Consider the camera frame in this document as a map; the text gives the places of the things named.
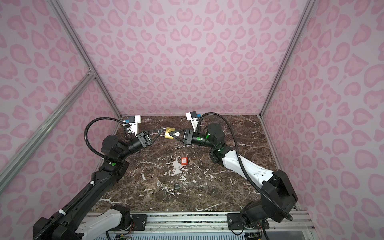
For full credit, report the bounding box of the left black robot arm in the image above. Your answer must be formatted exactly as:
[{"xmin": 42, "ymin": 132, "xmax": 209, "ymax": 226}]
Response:
[{"xmin": 33, "ymin": 129, "xmax": 161, "ymax": 240}]

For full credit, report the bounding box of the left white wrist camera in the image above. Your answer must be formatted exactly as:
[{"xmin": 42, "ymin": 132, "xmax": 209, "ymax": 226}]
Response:
[{"xmin": 123, "ymin": 115, "xmax": 142, "ymax": 137}]

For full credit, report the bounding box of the red padlock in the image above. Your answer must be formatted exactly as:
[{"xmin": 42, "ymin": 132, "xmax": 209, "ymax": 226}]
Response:
[{"xmin": 181, "ymin": 153, "xmax": 189, "ymax": 166}]

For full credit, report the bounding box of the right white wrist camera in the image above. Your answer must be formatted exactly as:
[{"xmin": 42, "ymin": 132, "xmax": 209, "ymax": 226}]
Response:
[{"xmin": 186, "ymin": 111, "xmax": 201, "ymax": 132}]

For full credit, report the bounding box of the brass padlock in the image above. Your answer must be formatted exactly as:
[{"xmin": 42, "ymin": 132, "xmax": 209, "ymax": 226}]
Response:
[{"xmin": 160, "ymin": 127, "xmax": 176, "ymax": 139}]

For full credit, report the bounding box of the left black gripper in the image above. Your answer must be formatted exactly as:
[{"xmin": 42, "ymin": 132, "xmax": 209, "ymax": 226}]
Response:
[{"xmin": 119, "ymin": 129, "xmax": 164, "ymax": 163}]

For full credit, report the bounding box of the diagonal aluminium frame strut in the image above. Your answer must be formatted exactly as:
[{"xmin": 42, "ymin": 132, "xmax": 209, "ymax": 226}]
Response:
[{"xmin": 1, "ymin": 71, "xmax": 94, "ymax": 193}]

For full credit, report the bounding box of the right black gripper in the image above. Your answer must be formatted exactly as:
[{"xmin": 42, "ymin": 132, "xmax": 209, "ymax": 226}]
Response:
[{"xmin": 170, "ymin": 130, "xmax": 217, "ymax": 149}]

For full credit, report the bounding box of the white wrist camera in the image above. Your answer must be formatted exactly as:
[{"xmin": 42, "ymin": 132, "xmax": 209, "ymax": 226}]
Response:
[
  {"xmin": 123, "ymin": 115, "xmax": 142, "ymax": 137},
  {"xmin": 186, "ymin": 111, "xmax": 201, "ymax": 132}
]

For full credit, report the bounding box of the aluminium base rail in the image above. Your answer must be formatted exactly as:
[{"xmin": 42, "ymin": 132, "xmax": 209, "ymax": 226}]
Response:
[{"xmin": 80, "ymin": 211, "xmax": 316, "ymax": 235}]

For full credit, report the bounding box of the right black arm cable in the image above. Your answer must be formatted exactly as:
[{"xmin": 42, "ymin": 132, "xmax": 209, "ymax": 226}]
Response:
[{"xmin": 199, "ymin": 112, "xmax": 294, "ymax": 222}]

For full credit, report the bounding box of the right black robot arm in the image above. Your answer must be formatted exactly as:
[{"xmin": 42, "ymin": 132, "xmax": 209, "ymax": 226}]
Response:
[{"xmin": 166, "ymin": 123, "xmax": 298, "ymax": 229}]

